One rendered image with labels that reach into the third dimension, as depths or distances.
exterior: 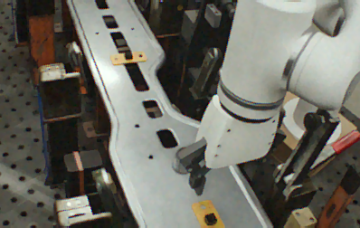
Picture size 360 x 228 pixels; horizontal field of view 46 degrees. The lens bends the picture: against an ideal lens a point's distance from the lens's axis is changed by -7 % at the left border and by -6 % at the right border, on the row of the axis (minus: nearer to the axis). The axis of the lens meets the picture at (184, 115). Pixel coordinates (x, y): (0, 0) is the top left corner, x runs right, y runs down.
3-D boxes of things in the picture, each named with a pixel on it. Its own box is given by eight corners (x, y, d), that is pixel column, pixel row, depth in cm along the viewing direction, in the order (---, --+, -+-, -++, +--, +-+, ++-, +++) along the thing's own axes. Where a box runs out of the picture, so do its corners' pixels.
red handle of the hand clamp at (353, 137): (278, 171, 77) (351, 122, 76) (279, 175, 79) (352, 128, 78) (289, 189, 74) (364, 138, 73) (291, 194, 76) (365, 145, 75)
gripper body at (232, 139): (269, 71, 61) (251, 129, 68) (201, 80, 57) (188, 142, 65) (298, 108, 56) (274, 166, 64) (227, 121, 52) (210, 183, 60)
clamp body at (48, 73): (41, 165, 117) (28, 61, 93) (83, 156, 121) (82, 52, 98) (47, 192, 111) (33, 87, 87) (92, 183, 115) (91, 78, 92)
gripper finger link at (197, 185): (201, 149, 63) (194, 179, 68) (179, 154, 62) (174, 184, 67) (210, 166, 61) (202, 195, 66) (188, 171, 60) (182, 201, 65)
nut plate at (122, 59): (113, 65, 103) (113, 61, 102) (108, 56, 105) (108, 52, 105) (147, 61, 106) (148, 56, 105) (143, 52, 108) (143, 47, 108)
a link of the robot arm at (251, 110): (269, 57, 60) (263, 74, 62) (209, 64, 56) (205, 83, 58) (302, 98, 54) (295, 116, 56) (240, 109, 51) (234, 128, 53)
